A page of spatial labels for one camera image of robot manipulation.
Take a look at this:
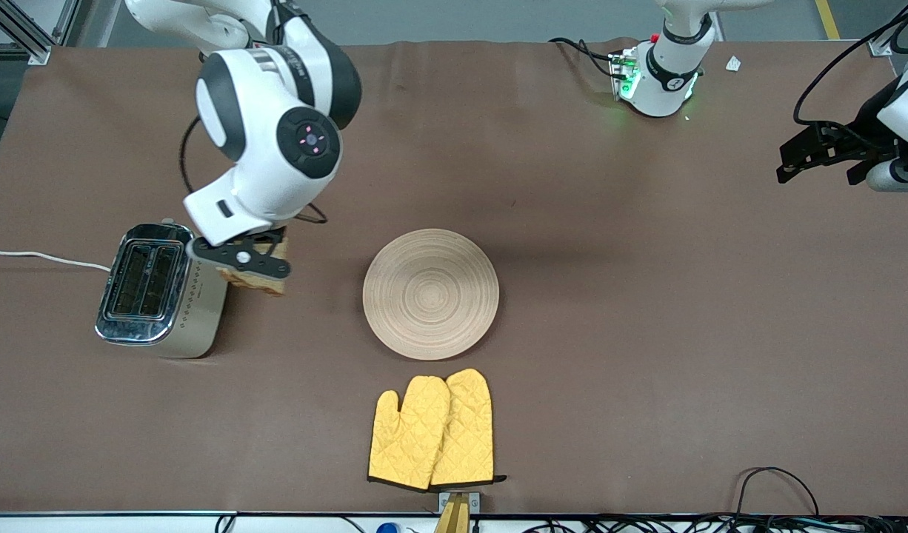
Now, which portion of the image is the brown bread slice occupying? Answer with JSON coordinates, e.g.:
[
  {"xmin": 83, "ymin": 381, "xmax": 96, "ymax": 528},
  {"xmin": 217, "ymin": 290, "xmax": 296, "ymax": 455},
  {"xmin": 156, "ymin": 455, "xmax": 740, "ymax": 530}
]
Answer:
[{"xmin": 217, "ymin": 235, "xmax": 290, "ymax": 298}]

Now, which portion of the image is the round wooden plate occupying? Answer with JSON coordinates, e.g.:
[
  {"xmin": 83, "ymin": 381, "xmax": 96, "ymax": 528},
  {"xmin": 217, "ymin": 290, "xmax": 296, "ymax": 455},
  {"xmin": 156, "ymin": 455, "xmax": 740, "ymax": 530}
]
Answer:
[{"xmin": 362, "ymin": 229, "xmax": 499, "ymax": 361}]

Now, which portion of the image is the cream and chrome toaster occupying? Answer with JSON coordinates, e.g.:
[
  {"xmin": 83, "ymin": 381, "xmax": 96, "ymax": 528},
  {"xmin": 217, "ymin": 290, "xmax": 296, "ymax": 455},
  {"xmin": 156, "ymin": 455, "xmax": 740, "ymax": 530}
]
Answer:
[{"xmin": 95, "ymin": 220, "xmax": 231, "ymax": 360}]

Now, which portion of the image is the yellow quilted oven mitt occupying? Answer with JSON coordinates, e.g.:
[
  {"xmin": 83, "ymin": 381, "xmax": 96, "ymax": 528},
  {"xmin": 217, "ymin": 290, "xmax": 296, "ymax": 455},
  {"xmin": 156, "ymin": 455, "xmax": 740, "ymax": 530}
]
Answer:
[
  {"xmin": 430, "ymin": 368, "xmax": 508, "ymax": 487},
  {"xmin": 367, "ymin": 375, "xmax": 452, "ymax": 491}
]

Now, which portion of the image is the tan wooden bar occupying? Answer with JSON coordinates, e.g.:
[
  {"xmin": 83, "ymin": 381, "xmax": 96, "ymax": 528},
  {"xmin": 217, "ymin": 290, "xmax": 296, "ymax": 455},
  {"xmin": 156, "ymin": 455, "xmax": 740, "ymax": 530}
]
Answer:
[{"xmin": 433, "ymin": 495, "xmax": 471, "ymax": 533}]

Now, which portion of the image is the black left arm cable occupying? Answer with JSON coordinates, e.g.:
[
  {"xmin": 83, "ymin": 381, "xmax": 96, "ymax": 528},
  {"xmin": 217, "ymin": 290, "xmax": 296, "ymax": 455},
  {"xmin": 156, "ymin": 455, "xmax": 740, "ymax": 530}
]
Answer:
[{"xmin": 792, "ymin": 0, "xmax": 908, "ymax": 128}]

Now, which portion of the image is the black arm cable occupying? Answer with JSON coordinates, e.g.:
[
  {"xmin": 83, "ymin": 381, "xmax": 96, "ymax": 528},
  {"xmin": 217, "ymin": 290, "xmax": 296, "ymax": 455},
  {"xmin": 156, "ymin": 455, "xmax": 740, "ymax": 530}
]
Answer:
[
  {"xmin": 178, "ymin": 114, "xmax": 330, "ymax": 226},
  {"xmin": 792, "ymin": 0, "xmax": 908, "ymax": 128}
]

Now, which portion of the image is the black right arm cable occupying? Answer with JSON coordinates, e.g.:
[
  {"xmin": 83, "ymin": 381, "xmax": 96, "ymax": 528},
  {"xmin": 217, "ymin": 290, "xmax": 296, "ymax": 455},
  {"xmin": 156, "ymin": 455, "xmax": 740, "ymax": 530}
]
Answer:
[{"xmin": 178, "ymin": 114, "xmax": 330, "ymax": 226}]

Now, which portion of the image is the aluminium frame profile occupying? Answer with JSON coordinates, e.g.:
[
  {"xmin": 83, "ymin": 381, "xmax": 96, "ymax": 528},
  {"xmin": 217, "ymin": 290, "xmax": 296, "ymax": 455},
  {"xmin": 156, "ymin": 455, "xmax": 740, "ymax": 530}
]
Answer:
[
  {"xmin": 867, "ymin": 0, "xmax": 908, "ymax": 58},
  {"xmin": 0, "ymin": 0, "xmax": 81, "ymax": 67}
]

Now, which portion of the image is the white toaster power cord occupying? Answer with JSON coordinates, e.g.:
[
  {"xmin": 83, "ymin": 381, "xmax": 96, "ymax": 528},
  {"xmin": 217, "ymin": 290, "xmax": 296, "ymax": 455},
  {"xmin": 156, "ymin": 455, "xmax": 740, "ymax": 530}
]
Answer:
[{"xmin": 0, "ymin": 248, "xmax": 113, "ymax": 272}]

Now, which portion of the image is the black base cable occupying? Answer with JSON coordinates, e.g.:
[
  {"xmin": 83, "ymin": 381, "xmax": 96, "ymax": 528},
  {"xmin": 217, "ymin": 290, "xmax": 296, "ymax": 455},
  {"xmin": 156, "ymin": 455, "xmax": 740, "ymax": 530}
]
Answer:
[{"xmin": 548, "ymin": 36, "xmax": 620, "ymax": 79}]

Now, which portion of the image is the black cable loop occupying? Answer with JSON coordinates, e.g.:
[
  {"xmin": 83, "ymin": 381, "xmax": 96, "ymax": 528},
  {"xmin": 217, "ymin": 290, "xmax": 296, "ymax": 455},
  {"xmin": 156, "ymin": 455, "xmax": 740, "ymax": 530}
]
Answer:
[{"xmin": 735, "ymin": 466, "xmax": 822, "ymax": 519}]

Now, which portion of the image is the small metal bracket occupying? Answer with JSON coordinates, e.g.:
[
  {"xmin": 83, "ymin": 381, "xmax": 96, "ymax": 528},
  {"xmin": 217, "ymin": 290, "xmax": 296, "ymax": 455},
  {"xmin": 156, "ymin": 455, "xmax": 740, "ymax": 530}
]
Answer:
[{"xmin": 438, "ymin": 491, "xmax": 481, "ymax": 515}]

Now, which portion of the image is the black cable tangle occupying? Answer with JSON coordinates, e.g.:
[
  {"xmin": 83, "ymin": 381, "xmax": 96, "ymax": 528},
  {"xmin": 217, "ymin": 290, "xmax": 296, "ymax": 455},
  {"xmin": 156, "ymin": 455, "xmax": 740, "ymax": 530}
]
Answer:
[{"xmin": 527, "ymin": 514, "xmax": 908, "ymax": 533}]

